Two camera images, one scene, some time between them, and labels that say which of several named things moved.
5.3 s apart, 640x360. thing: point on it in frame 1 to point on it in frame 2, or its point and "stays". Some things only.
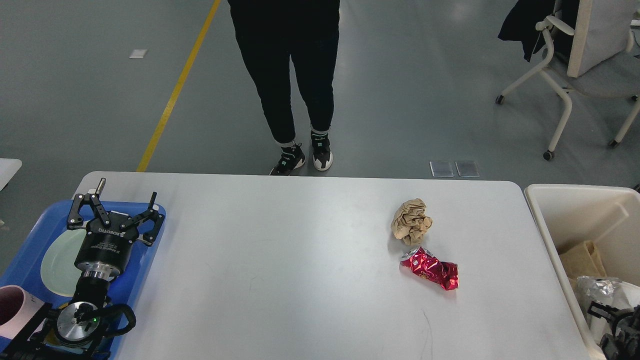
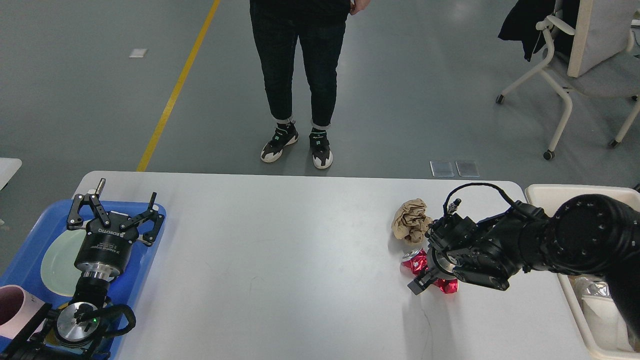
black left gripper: (105, 251) stays
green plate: (58, 268) stays
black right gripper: (624, 344) to (444, 261)
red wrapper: (425, 265) stays
